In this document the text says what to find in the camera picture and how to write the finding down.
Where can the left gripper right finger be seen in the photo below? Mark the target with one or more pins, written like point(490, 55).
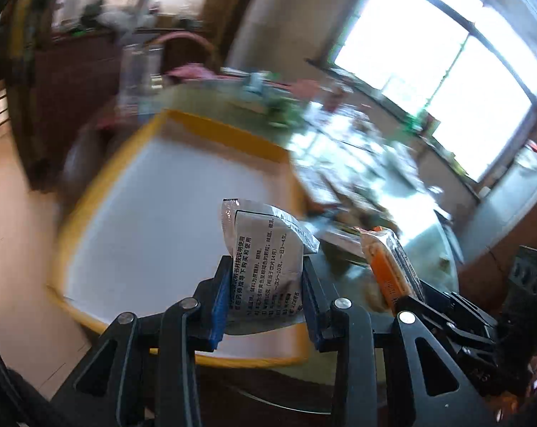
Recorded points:
point(388, 367)

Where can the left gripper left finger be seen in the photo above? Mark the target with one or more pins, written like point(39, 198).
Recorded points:
point(141, 371)

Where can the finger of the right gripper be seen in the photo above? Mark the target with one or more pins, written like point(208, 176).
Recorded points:
point(455, 317)

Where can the orange cracker packet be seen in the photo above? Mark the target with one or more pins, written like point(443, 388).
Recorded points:
point(391, 266)

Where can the silver white sachet packet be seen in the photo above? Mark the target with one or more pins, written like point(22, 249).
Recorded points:
point(268, 246)

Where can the yellow rimmed white tray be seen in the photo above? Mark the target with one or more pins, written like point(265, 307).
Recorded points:
point(148, 228)

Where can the green cloth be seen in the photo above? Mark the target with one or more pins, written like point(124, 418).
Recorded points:
point(285, 110)

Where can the dark wooden sideboard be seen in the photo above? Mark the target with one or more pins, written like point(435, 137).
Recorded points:
point(53, 90)

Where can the tissue box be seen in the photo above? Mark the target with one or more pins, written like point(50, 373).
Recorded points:
point(254, 85)

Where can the pink cloth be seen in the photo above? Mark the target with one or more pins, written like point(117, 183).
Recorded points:
point(189, 72)

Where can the colourful hula hoop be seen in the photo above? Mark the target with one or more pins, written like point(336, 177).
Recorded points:
point(180, 48)

